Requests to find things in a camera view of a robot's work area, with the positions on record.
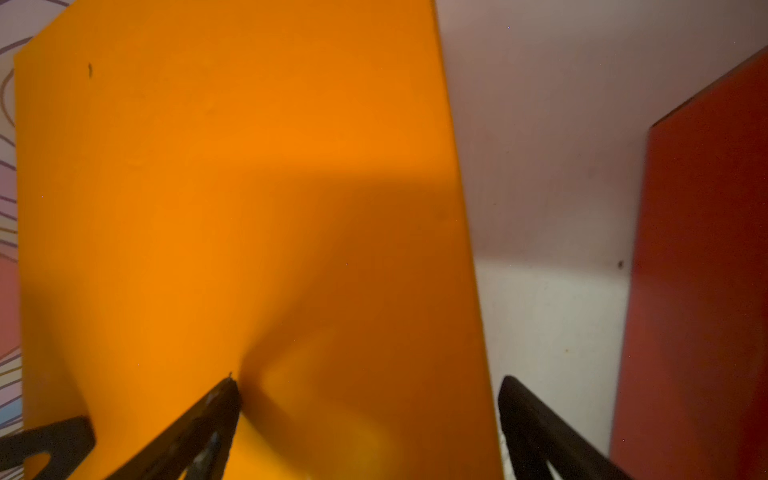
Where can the orange shoebox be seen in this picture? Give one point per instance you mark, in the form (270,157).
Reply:
(263,190)

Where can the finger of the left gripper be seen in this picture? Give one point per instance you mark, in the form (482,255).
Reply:
(66,443)

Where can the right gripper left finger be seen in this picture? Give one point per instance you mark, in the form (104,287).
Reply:
(196,445)

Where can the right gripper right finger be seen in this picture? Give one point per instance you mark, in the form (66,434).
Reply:
(540,443)

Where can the red shoebox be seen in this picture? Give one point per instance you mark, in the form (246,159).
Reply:
(692,393)

